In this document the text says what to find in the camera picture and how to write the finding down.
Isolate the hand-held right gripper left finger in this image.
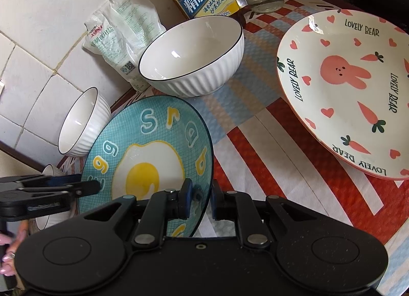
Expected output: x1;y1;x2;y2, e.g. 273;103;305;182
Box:
75;178;194;250

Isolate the blue fried egg plate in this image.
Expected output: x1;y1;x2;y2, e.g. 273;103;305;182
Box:
78;95;214;239

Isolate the white salt bag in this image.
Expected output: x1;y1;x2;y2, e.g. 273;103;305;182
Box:
82;0;167;92

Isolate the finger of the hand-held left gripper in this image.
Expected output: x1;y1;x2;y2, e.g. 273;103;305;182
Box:
0;174;82;191
18;180;101;201

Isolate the white pink rabbit plate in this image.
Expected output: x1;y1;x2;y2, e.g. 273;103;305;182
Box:
276;9;409;189

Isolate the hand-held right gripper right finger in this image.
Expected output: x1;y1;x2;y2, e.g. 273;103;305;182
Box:
211;179;320;250

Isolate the red blue checked tablecloth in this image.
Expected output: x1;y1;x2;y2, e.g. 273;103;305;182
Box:
58;0;409;296

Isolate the large white ribbed bowl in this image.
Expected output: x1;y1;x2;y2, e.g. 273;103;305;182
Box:
138;15;245;98

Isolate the person's left hand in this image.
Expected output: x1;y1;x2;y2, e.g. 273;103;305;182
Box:
0;232;18;277

